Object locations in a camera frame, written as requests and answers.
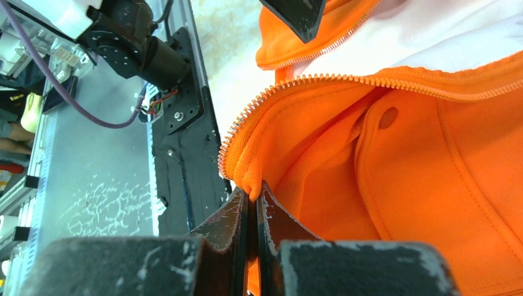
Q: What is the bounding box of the orange zip jacket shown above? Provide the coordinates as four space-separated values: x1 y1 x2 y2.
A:
219 1 522 295

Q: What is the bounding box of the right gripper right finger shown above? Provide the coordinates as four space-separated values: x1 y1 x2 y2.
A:
257 183 459 295

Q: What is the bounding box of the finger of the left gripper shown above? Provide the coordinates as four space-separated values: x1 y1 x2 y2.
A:
260 0 327 44

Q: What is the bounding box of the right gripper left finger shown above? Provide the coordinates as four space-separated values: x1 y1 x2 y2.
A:
21 189 248 295

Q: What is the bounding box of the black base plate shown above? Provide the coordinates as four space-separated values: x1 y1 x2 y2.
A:
152 28 231 236

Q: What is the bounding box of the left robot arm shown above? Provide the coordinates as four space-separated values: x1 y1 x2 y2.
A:
15 1 191 90

